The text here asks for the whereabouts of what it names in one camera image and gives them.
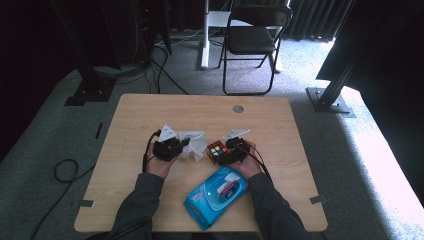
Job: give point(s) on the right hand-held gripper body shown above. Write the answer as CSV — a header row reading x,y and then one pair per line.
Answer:
x,y
238,150

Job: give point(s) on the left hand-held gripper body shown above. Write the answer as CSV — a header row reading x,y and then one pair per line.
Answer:
x,y
166,150

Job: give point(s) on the white wet wipe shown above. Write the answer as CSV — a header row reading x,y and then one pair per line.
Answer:
x,y
198,143

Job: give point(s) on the multicoloured puzzle cube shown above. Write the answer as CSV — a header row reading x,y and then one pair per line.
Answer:
x,y
216,149

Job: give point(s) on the blue wet wipes pack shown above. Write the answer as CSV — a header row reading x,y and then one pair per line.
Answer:
x,y
213,196

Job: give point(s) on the person's left hand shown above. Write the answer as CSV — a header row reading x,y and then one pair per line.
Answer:
x,y
160,168

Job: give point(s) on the person's right hand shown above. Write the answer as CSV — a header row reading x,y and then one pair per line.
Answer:
x,y
250,168

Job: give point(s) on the grey round table grommet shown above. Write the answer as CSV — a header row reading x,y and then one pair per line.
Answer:
x,y
238,109

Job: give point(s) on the black floor strip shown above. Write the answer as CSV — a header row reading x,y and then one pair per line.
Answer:
x,y
98,130

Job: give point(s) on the black metal stand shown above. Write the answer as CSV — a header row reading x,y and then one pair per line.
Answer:
x,y
328,100
91,90

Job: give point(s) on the black folding chair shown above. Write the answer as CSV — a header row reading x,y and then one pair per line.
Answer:
x,y
250,40

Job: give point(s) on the dark equipment rack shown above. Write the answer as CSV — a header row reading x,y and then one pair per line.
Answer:
x,y
146,33

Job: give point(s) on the dark pleated curtain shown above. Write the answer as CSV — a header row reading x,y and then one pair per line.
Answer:
x,y
310,20

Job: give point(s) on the black plain curtain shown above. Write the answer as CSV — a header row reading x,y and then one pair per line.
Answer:
x,y
383,66
26,66

